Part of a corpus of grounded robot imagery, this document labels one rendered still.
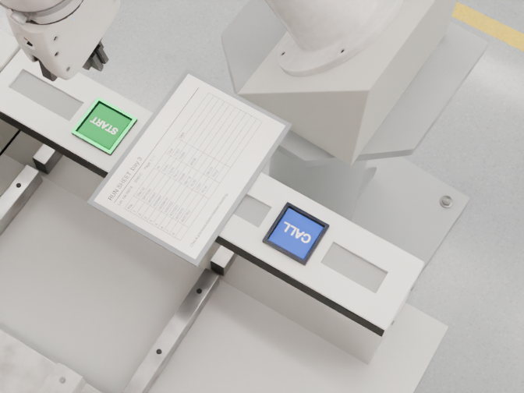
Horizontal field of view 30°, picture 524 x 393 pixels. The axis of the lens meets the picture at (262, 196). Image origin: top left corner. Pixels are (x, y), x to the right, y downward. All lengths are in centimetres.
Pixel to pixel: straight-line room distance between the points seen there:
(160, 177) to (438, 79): 45
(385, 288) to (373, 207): 109
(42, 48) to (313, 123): 47
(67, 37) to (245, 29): 52
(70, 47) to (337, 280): 39
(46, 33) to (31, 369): 43
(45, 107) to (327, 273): 39
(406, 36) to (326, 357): 40
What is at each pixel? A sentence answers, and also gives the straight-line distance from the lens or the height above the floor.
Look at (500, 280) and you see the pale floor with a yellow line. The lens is 218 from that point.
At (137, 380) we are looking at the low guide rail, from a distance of 116.
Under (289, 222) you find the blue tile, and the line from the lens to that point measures 110.
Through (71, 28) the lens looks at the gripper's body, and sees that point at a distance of 91.
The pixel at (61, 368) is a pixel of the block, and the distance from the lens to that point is 112.
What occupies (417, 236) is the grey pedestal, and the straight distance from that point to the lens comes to 216.
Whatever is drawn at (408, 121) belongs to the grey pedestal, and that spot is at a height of 82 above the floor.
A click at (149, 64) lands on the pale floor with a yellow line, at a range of 235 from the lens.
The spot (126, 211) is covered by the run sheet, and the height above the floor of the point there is 96.
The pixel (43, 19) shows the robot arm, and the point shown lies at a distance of 87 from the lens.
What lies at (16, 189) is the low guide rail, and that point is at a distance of 127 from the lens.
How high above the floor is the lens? 197
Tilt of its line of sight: 65 degrees down
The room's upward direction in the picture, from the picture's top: 4 degrees clockwise
